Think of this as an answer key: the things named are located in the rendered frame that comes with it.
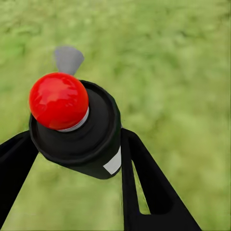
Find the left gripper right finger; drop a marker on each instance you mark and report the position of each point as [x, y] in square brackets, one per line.
[167, 210]

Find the pesticide atomizer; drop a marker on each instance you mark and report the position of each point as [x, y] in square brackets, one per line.
[75, 123]

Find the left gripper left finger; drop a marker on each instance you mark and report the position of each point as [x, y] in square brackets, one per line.
[17, 156]

